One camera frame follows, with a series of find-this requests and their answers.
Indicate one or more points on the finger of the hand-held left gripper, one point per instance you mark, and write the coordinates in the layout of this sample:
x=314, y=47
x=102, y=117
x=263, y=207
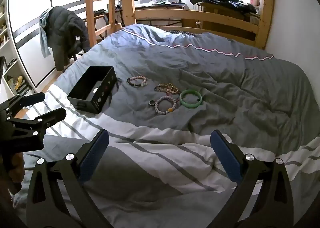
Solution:
x=51, y=115
x=30, y=98

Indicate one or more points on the person's left hand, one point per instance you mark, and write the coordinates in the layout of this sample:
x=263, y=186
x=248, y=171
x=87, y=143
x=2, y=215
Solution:
x=17, y=166

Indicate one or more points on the wooden folding table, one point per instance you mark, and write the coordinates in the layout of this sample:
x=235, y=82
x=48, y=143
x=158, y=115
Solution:
x=100, y=14

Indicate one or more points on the wooden bed frame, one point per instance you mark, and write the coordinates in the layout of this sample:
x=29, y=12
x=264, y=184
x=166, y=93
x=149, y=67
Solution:
x=175, y=15

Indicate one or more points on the black puffer jacket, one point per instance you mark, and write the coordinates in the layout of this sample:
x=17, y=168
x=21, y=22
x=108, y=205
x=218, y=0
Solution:
x=65, y=32

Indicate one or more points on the wooden bed ladder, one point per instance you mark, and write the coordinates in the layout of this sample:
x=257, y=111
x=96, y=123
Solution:
x=91, y=5

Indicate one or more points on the black office chair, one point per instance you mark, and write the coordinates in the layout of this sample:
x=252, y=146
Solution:
x=76, y=50

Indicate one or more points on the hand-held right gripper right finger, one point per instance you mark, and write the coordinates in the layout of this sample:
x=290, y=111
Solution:
x=225, y=158

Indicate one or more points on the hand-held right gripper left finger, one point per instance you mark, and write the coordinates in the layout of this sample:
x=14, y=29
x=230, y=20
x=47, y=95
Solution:
x=96, y=158

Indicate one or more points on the light blue shirt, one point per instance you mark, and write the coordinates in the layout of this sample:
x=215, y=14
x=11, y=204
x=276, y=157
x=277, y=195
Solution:
x=43, y=35

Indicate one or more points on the checkered bed sheet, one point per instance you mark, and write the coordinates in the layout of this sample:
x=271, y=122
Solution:
x=183, y=32

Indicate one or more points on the dark computer desk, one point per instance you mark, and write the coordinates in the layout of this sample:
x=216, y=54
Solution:
x=172, y=5

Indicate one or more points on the black cardboard box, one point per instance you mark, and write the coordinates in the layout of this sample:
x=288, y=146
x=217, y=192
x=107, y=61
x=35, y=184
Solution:
x=93, y=98

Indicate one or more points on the white sliding wardrobe door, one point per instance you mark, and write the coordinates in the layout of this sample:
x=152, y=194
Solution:
x=32, y=17

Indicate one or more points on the wooden cabinet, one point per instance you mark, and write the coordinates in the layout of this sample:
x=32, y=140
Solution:
x=225, y=17

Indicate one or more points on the grey and white striped duvet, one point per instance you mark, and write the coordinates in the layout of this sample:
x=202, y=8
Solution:
x=225, y=80

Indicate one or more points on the white bookshelf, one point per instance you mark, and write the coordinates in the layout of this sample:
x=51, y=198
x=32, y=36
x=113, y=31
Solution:
x=10, y=67

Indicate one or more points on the green jade bangle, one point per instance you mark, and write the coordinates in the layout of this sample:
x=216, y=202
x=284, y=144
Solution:
x=186, y=103

